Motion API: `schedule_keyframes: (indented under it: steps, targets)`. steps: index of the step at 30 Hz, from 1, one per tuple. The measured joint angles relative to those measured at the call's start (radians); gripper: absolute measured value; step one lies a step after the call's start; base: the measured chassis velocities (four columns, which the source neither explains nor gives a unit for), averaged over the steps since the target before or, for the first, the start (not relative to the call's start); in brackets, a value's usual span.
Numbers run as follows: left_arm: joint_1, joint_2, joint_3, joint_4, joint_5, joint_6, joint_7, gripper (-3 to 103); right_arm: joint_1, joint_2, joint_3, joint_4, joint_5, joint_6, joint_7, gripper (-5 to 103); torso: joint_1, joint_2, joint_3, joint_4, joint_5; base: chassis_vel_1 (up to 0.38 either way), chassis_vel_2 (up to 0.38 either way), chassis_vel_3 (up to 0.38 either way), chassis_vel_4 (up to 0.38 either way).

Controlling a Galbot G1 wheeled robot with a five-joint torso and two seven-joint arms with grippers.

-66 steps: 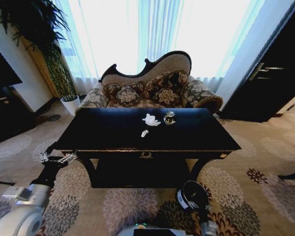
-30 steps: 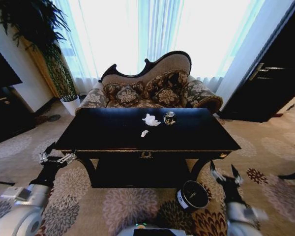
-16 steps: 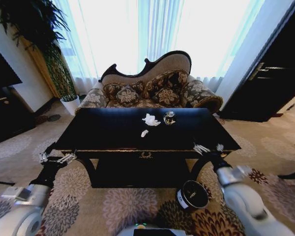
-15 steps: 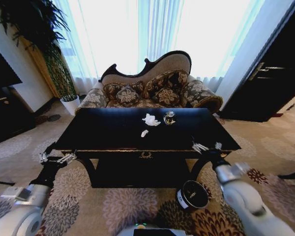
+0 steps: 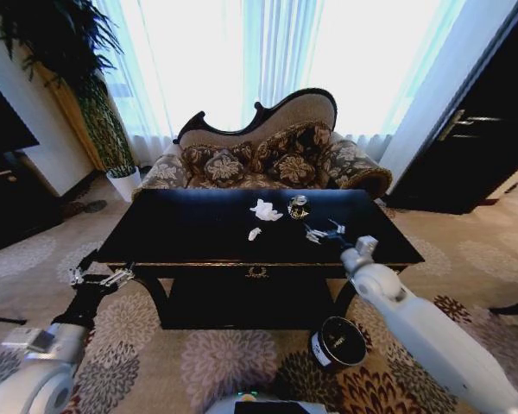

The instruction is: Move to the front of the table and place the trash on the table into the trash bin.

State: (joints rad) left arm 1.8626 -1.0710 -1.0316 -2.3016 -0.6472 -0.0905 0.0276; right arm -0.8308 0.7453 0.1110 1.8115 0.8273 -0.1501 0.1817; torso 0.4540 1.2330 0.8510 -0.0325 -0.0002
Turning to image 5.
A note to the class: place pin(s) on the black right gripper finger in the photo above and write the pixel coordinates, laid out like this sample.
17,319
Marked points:
316,235
336,227

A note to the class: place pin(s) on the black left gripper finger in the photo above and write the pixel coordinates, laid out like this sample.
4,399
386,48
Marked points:
117,276
78,272

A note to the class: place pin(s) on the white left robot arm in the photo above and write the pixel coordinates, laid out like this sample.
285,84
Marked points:
26,388

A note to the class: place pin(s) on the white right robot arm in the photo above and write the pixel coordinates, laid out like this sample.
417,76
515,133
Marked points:
418,319

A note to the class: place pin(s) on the black round trash bin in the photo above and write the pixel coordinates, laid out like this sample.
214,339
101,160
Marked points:
339,345

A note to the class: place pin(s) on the round glass perfume bottle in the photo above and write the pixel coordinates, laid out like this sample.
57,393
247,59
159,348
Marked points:
299,208

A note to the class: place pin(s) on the large crumpled white tissue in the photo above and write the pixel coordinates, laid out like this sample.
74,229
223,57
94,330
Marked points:
265,210

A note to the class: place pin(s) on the small crumpled white tissue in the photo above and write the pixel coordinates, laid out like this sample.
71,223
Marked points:
254,234

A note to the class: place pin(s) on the pair of dark slippers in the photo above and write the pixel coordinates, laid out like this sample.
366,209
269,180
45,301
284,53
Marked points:
86,207

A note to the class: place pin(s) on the small brown floral cushion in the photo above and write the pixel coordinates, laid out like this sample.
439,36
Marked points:
292,169
225,169

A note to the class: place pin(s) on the thin black rod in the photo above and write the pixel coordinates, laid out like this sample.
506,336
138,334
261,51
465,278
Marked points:
4,319

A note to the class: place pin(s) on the black wooden coffee table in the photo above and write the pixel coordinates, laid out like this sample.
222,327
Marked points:
198,233

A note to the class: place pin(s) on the dark television cabinet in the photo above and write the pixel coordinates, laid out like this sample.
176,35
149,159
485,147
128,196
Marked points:
13,207

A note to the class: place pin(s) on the white plant pot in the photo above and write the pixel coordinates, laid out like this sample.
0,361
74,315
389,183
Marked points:
125,183

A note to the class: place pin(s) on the large brown floral cushion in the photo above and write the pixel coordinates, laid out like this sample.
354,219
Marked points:
293,140

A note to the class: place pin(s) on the floral upholstered sofa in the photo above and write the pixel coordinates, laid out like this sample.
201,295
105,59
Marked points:
224,129

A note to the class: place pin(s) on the long brown floral cushion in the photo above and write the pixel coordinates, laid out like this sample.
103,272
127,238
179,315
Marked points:
198,155

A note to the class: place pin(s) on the dark wooden door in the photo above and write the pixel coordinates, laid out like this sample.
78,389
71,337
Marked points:
479,142

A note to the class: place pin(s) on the black flat television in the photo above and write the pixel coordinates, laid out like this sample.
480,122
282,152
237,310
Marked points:
0,125

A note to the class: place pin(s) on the white robot front shell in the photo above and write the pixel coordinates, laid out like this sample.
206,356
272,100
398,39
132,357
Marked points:
267,405

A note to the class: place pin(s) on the dark furniture leg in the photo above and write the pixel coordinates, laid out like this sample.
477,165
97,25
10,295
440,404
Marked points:
516,307

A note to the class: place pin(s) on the white sheer curtain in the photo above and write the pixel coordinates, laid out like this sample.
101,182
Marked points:
250,56

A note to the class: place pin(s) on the tall green potted plant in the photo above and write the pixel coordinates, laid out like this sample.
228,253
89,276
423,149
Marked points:
60,39

